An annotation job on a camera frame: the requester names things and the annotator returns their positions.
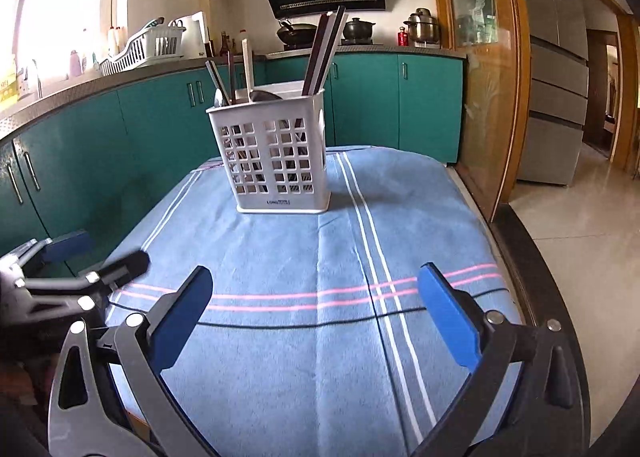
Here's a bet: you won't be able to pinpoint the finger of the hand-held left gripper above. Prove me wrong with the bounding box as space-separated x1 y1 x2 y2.
14 231 96 279
75 249 151 311

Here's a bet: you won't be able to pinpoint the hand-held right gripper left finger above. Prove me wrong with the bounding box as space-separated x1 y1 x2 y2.
47 266 218 457

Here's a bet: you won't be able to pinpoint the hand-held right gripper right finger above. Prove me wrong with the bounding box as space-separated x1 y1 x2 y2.
417 262 586 457

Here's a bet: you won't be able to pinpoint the black chopstick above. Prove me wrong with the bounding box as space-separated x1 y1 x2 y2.
317 4 347 90
205 60 232 106

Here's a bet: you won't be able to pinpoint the white plastic utensil holder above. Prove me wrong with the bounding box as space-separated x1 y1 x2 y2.
206 82 332 214

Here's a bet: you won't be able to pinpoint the green base cabinets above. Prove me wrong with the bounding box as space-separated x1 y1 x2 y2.
0 52 465 278

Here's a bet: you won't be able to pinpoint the blue striped table cloth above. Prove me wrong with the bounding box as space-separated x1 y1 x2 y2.
97 144 526 457

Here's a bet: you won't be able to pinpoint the metal kitchen faucet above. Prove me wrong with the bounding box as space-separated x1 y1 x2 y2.
22 57 46 99

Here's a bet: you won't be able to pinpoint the yellow packet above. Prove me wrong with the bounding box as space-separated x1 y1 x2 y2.
0 53 21 110

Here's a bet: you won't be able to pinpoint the grey kitchen countertop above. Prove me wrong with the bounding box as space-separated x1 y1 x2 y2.
0 48 468 138

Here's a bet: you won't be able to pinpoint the wood framed glass door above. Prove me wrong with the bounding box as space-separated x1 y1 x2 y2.
427 0 531 223

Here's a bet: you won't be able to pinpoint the white dish rack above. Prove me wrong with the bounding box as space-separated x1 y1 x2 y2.
98 17 187 77

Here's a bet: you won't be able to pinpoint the silver refrigerator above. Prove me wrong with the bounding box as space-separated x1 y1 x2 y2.
510 0 591 187

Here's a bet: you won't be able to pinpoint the kitchen window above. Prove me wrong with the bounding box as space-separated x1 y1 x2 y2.
15 0 133 88

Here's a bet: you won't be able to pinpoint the white box appliance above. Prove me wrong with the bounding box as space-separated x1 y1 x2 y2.
172 11 211 58

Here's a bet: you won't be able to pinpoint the gas stove top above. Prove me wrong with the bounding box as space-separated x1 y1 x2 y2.
270 40 386 51

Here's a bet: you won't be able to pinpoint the stainless steel pot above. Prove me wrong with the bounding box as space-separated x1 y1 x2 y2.
404 8 441 44

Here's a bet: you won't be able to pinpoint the black wok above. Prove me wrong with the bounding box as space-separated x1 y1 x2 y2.
276 20 318 45

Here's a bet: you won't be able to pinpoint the black cooking pot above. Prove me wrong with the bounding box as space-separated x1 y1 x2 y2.
342 17 377 42

